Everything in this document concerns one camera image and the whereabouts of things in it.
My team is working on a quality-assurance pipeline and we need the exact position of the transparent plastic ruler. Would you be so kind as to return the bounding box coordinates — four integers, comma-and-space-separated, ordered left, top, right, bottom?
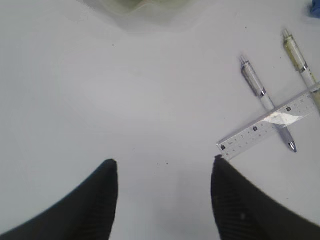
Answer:
216, 83, 320, 161

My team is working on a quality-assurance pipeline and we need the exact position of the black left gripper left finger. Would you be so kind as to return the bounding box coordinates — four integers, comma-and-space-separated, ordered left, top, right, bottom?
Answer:
0, 159, 118, 240

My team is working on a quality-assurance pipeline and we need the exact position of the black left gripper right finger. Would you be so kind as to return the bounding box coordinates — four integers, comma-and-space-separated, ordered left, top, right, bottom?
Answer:
211, 155, 320, 240

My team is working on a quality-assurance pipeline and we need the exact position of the blue pencil sharpener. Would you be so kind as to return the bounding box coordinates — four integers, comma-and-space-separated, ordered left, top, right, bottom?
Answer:
308, 0, 320, 19

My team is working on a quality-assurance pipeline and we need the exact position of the grey grip pen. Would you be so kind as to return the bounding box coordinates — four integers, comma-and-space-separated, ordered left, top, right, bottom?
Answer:
239, 55, 297, 153

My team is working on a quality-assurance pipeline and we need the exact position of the pale green wavy plate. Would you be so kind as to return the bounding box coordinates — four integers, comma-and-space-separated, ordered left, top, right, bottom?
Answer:
81, 0, 199, 21

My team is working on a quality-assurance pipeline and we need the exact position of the yellow beige pen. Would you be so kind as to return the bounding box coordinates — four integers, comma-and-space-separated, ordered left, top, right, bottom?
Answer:
282, 29, 320, 111

